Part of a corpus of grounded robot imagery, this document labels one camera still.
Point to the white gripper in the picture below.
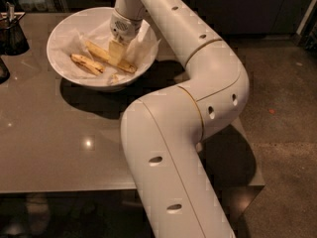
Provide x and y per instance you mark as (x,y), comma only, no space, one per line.
(125,28)

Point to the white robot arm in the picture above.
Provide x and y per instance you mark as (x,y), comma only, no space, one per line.
(160,130)

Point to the small banana piece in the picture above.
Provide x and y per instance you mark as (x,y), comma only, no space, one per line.
(113,79)

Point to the white ceramic bowl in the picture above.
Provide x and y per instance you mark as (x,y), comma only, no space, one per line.
(66,73)

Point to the white paper liner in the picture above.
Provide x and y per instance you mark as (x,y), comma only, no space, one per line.
(66,43)

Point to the black mesh utensil holder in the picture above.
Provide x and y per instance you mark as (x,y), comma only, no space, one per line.
(13,41)

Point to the dark round object left edge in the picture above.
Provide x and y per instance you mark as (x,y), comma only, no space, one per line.
(4,72)

